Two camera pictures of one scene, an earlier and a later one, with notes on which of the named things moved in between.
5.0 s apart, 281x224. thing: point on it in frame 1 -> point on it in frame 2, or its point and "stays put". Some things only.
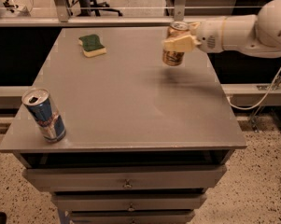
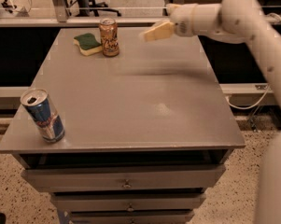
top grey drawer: x=108 y=178 stays put
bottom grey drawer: x=133 y=217 stays put
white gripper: x=208 y=35 -> x=183 y=21
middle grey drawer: x=131 y=202 stays put
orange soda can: x=175 y=29 -> x=108 y=31
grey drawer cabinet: x=144 y=141 stays put
